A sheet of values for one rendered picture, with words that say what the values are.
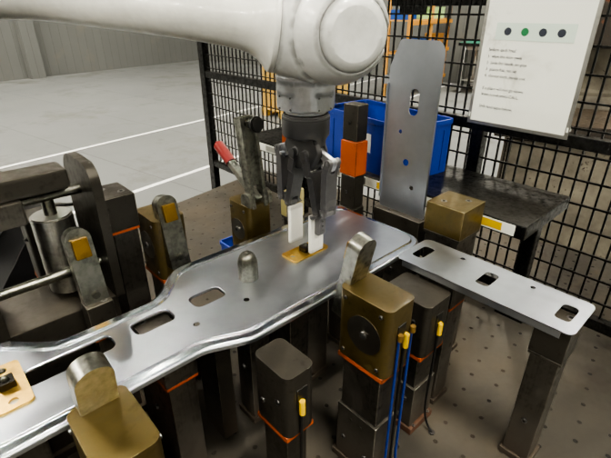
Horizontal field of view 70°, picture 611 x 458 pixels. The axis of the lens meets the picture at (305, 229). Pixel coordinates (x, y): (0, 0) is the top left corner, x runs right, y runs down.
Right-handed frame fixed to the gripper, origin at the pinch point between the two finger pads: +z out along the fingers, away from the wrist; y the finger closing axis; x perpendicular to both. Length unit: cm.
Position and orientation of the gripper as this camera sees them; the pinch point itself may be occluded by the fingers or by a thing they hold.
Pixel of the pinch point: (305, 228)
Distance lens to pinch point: 76.6
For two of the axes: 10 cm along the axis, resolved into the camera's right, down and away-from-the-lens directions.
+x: 7.3, -3.0, 6.1
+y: 6.8, 3.3, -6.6
